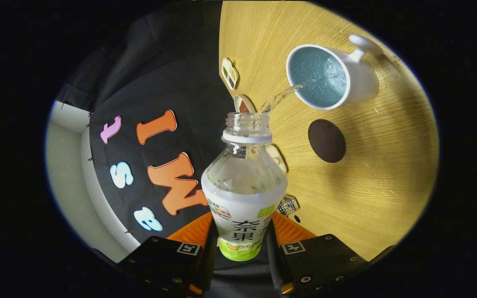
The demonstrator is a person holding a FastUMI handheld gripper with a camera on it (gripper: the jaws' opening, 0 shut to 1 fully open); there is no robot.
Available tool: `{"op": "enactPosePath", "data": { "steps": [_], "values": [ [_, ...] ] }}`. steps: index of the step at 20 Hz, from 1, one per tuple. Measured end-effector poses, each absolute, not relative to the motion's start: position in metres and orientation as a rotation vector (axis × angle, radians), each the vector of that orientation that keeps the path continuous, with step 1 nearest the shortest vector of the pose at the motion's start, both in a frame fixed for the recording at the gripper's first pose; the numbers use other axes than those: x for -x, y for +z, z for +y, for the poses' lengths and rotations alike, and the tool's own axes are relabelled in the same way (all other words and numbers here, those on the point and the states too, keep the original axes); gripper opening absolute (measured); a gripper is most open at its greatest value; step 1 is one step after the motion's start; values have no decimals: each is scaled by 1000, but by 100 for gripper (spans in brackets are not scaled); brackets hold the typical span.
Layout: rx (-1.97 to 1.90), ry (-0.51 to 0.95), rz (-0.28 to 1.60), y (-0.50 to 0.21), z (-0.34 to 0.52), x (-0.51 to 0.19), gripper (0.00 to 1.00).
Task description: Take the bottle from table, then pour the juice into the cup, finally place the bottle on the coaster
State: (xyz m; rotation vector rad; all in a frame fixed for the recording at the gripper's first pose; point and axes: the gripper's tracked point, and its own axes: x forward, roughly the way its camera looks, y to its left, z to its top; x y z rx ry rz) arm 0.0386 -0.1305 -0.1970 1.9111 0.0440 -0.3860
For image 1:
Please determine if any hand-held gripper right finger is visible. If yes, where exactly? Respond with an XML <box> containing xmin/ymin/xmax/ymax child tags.
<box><xmin>265</xmin><ymin>211</ymin><xmax>367</xmax><ymax>296</ymax></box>

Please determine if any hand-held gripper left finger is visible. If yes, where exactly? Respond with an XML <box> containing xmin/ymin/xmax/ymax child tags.
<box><xmin>116</xmin><ymin>212</ymin><xmax>218</xmax><ymax>297</ymax></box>

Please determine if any clear juice bottle white label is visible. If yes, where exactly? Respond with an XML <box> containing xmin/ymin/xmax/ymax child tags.
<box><xmin>201</xmin><ymin>112</ymin><xmax>288</xmax><ymax>262</ymax></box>

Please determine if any dark brown round coaster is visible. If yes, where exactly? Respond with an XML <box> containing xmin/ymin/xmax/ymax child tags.
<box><xmin>308</xmin><ymin>119</ymin><xmax>347</xmax><ymax>163</ymax></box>

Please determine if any white cup blue inside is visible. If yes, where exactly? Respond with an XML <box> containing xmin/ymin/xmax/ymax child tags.
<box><xmin>286</xmin><ymin>34</ymin><xmax>384</xmax><ymax>111</ymax></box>

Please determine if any white toaster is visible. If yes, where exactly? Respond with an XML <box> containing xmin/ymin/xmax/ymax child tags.
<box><xmin>265</xmin><ymin>144</ymin><xmax>288</xmax><ymax>173</ymax></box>

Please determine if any wooden table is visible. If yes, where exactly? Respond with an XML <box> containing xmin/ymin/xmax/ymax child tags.
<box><xmin>219</xmin><ymin>0</ymin><xmax>440</xmax><ymax>262</ymax></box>

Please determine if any round plate with red food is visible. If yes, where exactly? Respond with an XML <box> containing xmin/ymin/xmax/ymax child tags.
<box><xmin>234</xmin><ymin>95</ymin><xmax>256</xmax><ymax>113</ymax></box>

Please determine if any white divided dish with grains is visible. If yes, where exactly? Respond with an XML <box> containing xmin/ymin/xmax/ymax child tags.
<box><xmin>221</xmin><ymin>58</ymin><xmax>239</xmax><ymax>90</ymax></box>

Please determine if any wire mesh utensil holder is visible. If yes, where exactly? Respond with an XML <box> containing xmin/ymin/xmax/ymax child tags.
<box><xmin>277</xmin><ymin>195</ymin><xmax>300</xmax><ymax>217</ymax></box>

